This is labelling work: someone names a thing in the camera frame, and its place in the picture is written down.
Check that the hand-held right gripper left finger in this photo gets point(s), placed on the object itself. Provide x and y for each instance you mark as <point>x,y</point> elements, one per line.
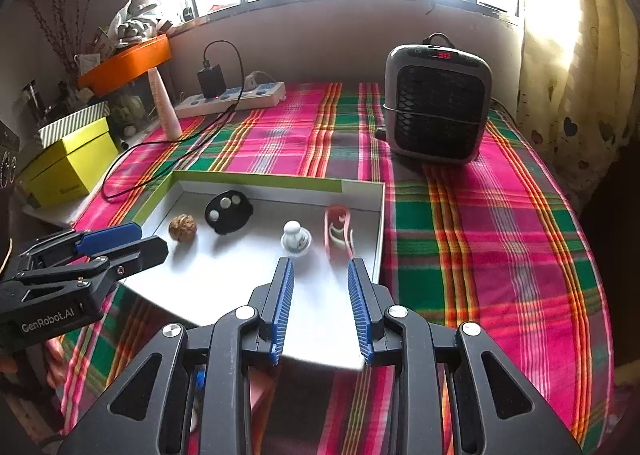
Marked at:
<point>282,310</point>

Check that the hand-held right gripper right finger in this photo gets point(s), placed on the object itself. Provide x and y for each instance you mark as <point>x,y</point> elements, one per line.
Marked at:
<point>359,310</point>

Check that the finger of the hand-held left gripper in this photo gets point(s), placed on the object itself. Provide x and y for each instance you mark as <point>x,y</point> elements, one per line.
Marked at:
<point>112,237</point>
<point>142,255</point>

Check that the brown walnut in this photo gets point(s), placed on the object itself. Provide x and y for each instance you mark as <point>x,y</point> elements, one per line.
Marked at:
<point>183,227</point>

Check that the white cardboard box green rim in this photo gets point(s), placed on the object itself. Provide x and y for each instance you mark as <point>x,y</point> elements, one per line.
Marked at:
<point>240,285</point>

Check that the white side table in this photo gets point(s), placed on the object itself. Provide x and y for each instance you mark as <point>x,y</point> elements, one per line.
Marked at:
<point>60,215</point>

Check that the small white figurine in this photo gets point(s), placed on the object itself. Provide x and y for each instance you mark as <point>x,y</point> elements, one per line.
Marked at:
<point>295,237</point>

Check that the pink plastic clip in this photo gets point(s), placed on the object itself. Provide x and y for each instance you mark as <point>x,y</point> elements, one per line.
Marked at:
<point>336,230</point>

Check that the yellow-green cardboard box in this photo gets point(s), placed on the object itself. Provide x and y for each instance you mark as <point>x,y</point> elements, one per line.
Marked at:
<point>70,162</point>

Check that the black round disc with magnets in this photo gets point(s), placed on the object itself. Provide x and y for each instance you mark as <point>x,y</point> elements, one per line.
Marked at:
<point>227,212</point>

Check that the plaid blanket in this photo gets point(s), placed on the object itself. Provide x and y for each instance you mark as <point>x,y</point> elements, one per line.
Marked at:
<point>450,235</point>

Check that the striped gift box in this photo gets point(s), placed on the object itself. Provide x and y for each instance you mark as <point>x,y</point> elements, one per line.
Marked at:
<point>75,120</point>

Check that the glass tank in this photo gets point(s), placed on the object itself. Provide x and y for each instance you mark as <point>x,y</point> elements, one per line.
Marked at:
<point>127,107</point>

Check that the dark patterned box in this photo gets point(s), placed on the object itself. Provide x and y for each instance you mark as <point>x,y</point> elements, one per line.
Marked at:
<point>7,155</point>

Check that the pink cosmetic tube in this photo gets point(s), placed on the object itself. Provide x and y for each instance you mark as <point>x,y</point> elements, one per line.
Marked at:
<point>165,105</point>

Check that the glass jar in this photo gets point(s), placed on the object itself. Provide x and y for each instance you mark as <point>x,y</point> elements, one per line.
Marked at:
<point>31,100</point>

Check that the orange storage box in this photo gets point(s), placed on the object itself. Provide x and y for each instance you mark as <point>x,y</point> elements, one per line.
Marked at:
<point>130,60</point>

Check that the white power strip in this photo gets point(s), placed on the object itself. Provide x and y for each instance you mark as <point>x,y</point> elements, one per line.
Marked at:
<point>230,97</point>

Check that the black charger adapter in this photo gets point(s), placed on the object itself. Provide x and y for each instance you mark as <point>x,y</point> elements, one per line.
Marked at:
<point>211,79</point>

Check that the white plug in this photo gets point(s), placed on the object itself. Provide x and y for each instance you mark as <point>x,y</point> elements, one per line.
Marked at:
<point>255,77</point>

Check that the dried flower branches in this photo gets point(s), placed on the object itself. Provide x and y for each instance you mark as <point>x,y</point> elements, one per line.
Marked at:
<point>55,35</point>

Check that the white plastic bag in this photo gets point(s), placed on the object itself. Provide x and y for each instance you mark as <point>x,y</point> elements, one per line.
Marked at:
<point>132,22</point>

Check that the grey electric fan heater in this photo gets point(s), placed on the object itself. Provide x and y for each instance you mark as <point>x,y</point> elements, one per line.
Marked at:
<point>437,105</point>

